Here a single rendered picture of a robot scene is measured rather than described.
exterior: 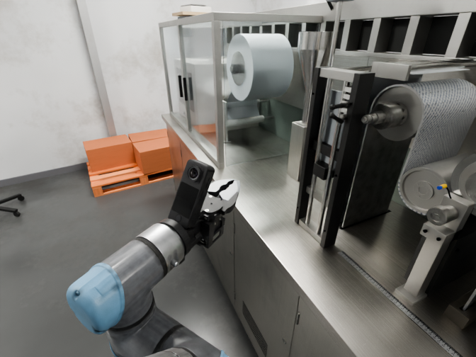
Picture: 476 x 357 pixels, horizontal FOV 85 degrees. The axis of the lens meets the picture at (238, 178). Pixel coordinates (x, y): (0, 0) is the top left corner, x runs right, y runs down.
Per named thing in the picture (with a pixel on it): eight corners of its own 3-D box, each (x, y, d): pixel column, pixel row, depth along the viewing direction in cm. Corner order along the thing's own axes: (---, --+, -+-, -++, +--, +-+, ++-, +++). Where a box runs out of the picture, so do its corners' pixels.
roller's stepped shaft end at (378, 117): (356, 124, 66) (359, 112, 65) (373, 121, 68) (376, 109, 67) (367, 127, 64) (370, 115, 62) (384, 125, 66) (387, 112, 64)
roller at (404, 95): (367, 132, 78) (380, 82, 71) (421, 121, 87) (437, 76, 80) (413, 148, 66) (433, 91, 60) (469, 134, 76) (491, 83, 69)
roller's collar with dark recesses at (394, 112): (367, 125, 70) (372, 101, 67) (382, 122, 73) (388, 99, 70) (387, 132, 65) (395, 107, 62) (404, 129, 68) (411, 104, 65)
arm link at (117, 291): (74, 321, 36) (52, 278, 32) (137, 268, 44) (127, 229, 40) (109, 352, 32) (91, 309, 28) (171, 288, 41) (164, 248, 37)
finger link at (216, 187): (224, 193, 62) (200, 212, 56) (227, 171, 59) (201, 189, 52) (235, 197, 61) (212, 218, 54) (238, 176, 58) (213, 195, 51)
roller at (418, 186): (394, 198, 73) (406, 159, 67) (448, 180, 83) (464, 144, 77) (438, 222, 64) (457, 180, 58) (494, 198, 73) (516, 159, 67)
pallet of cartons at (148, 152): (169, 153, 381) (166, 127, 362) (190, 173, 327) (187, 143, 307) (87, 171, 330) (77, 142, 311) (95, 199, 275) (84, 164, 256)
